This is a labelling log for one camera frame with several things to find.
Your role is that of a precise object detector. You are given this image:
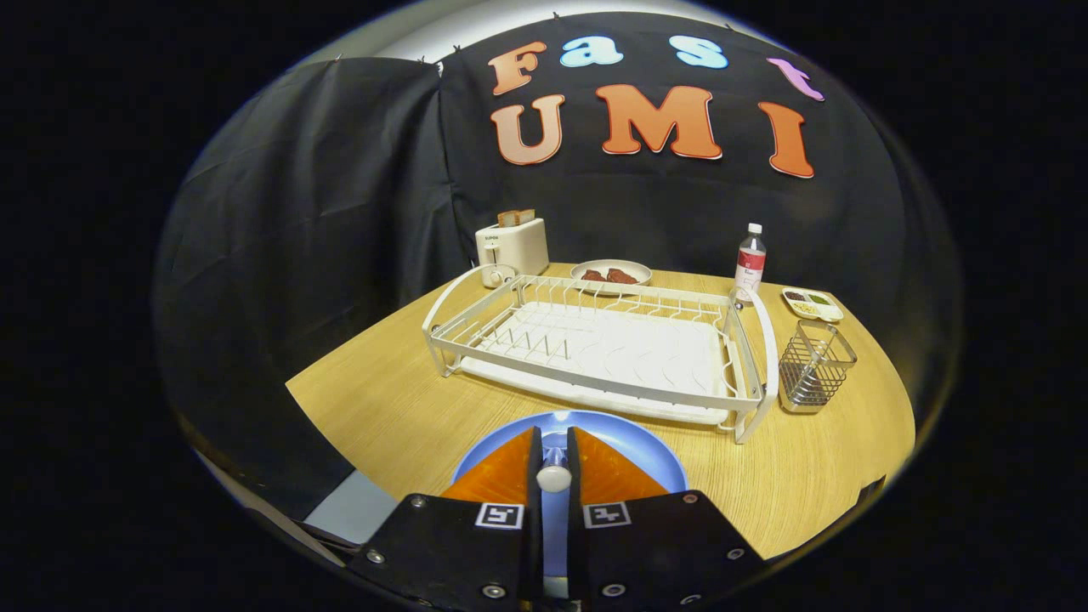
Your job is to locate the blue plate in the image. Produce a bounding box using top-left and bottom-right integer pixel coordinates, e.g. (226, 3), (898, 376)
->
(450, 411), (689, 579)

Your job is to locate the beige plate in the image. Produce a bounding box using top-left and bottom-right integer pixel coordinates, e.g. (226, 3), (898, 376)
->
(570, 259), (654, 296)

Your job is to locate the cream toaster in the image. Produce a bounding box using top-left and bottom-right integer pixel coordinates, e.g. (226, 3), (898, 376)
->
(474, 218), (551, 289)

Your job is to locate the white wire dish rack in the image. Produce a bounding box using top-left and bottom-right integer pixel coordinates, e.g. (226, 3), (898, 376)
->
(422, 263), (779, 445)

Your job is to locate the metal wire basket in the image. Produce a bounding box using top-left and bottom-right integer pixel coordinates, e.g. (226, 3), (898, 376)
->
(778, 319), (858, 415)

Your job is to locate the clear bottle with red label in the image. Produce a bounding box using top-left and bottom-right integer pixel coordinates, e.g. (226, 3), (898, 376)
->
(734, 223), (768, 305)

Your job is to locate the white divided snack dish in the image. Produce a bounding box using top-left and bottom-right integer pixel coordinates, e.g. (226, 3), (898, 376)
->
(781, 286), (845, 323)

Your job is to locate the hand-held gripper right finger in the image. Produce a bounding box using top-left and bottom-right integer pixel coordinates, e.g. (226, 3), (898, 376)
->
(567, 427), (766, 612)

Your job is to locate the metal spoon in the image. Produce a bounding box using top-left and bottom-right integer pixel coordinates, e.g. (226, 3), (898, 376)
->
(536, 446), (574, 495)

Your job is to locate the black backdrop cloth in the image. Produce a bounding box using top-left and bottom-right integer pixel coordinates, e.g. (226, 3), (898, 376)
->
(153, 10), (961, 519)

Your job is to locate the white drain tray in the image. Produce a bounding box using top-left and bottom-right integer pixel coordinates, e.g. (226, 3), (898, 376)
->
(459, 302), (734, 426)

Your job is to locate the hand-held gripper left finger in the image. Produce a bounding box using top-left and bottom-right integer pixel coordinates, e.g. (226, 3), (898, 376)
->
(344, 427), (545, 612)

